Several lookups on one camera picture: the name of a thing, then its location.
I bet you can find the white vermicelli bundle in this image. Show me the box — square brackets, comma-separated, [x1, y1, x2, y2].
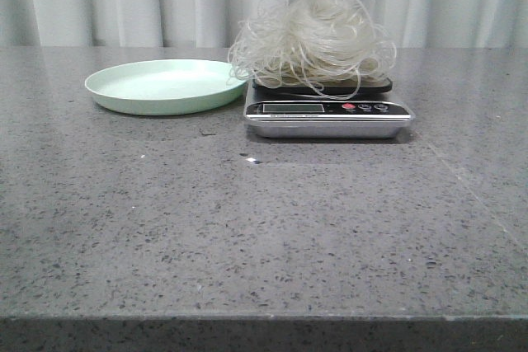
[228, 0, 397, 95]

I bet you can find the silver black kitchen scale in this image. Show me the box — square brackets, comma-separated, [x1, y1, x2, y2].
[244, 78, 414, 139]

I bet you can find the light green plate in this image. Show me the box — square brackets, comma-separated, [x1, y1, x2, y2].
[85, 59, 247, 116]

